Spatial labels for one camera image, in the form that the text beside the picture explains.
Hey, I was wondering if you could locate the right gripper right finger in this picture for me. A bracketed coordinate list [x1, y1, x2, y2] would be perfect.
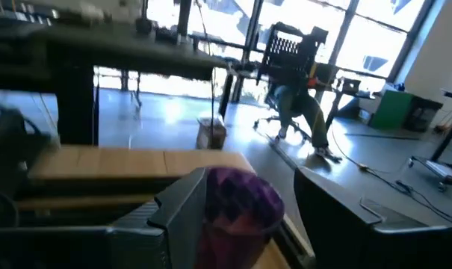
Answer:
[294, 166, 383, 269]

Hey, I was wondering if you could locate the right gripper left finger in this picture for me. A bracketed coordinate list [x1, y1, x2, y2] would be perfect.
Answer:
[108, 167, 208, 269]

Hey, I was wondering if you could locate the purple faceted cup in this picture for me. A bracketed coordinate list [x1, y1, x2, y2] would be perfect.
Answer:
[194, 166, 286, 269]

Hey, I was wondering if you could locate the brown cardboard box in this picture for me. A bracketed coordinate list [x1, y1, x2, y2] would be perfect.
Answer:
[195, 116, 228, 151]

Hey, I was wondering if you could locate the person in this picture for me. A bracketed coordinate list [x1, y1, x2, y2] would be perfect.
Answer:
[273, 63, 342, 158]

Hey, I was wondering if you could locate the green box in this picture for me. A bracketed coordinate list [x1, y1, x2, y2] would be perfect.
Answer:
[369, 89, 415, 131]

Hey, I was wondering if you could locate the small black desk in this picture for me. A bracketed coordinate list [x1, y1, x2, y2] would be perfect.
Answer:
[315, 63, 376, 132]

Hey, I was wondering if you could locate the black open cabinet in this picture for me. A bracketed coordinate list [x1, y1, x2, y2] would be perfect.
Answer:
[403, 96, 444, 132]

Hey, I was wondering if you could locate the black rolling stand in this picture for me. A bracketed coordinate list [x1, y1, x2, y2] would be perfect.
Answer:
[408, 87, 452, 194]

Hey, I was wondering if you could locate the black mesh office chair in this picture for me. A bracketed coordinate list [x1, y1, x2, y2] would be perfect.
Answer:
[253, 21, 329, 143]

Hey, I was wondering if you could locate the grey folding table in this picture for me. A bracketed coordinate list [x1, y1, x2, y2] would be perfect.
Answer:
[0, 0, 230, 146]

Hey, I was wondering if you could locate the large window with dark frame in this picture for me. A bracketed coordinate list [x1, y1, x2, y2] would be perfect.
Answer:
[94, 0, 436, 102]

